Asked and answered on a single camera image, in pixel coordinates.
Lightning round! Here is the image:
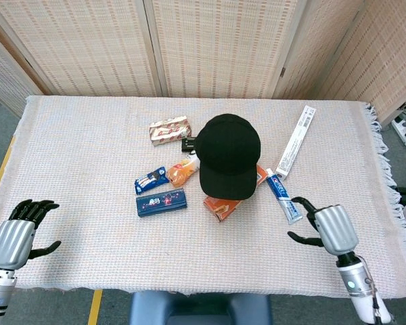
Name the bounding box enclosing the woven beige table mat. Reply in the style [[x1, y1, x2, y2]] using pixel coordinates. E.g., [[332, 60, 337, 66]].
[[0, 95, 406, 301]]

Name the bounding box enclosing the woven folding screen panel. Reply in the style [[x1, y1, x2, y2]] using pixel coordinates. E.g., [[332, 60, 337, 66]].
[[0, 0, 164, 98], [324, 0, 406, 127], [143, 0, 309, 99], [273, 0, 376, 101], [0, 26, 44, 118]]

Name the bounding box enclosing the orange cardboard box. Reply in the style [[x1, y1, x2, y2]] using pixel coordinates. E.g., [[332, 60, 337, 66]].
[[203, 165, 270, 223]]

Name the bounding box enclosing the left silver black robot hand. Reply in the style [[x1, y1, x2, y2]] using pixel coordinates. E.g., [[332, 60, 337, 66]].
[[0, 198, 62, 272]]

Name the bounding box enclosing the thin cable on arm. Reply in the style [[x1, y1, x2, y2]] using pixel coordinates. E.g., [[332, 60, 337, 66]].
[[359, 256, 384, 322]]

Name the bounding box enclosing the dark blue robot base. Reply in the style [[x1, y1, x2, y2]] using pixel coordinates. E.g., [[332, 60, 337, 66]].
[[130, 291, 271, 325]]

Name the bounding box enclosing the blue cookie packet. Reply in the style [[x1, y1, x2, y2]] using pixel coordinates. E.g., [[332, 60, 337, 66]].
[[134, 166, 170, 196]]

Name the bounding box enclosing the long white toothpaste box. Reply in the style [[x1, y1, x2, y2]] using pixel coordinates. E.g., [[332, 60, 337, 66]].
[[275, 104, 317, 181]]

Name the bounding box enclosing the black baseball cap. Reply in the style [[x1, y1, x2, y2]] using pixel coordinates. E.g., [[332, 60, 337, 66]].
[[195, 113, 262, 201]]

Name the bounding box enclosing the small black clip object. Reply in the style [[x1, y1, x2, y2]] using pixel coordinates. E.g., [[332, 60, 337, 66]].
[[181, 137, 199, 152]]

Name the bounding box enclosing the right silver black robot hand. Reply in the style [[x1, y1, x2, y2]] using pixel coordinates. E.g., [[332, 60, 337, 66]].
[[286, 196, 360, 257]]

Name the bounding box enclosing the gold red snack package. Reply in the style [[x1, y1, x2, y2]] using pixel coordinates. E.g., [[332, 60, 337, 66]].
[[148, 115, 193, 147]]

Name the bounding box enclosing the orange drink bottle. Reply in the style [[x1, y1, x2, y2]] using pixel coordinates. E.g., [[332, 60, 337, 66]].
[[166, 151, 201, 189]]

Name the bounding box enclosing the dark blue printed box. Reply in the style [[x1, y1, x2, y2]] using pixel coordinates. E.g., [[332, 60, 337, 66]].
[[135, 188, 188, 218]]

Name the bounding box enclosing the blue white toothpaste tube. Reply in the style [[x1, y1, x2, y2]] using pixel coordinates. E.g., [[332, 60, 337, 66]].
[[265, 168, 304, 225]]

